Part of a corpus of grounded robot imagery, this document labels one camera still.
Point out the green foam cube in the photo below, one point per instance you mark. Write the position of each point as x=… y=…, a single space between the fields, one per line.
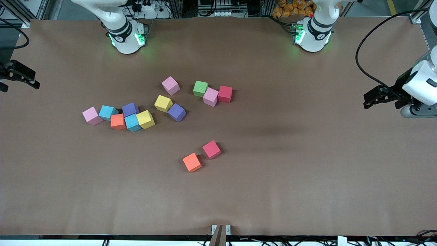
x=200 y=88

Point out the crimson foam cube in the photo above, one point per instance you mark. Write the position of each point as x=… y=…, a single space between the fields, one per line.
x=211 y=149
x=225 y=94

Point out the purple foam cube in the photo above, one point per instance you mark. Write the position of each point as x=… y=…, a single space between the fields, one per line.
x=130 y=109
x=177 y=112

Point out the orange foam cube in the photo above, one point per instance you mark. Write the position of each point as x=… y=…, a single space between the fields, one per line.
x=191 y=162
x=117 y=121

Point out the pink foam cube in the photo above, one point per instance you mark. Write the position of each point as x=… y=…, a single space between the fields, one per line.
x=210 y=96
x=91 y=115
x=170 y=84

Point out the white power strip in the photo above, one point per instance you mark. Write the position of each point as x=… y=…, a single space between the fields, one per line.
x=150 y=8
x=218 y=14

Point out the aluminium frame post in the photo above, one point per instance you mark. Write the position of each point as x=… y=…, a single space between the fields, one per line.
x=218 y=239

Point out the white metal bracket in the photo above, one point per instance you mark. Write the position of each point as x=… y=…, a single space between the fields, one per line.
x=214 y=228

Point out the yellow foam cube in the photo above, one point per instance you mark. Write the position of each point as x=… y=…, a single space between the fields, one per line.
x=163 y=103
x=145 y=119

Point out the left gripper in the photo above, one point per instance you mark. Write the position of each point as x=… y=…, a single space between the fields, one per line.
x=399 y=91

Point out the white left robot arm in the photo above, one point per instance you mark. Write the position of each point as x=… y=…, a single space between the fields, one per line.
x=315 y=37

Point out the table cover sheet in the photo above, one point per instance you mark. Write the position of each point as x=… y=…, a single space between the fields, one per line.
x=273 y=191

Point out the aluminium frame profile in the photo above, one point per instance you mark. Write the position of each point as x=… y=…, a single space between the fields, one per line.
x=26 y=24
x=421 y=9

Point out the orange crumpled bag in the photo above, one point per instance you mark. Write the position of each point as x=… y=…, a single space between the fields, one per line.
x=290 y=8

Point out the blue foam cube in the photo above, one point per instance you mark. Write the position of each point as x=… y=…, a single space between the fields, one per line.
x=132 y=123
x=108 y=112

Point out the white label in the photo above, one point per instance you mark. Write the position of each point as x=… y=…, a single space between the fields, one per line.
x=342 y=241

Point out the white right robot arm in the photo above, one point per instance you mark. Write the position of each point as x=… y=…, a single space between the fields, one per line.
x=126 y=41

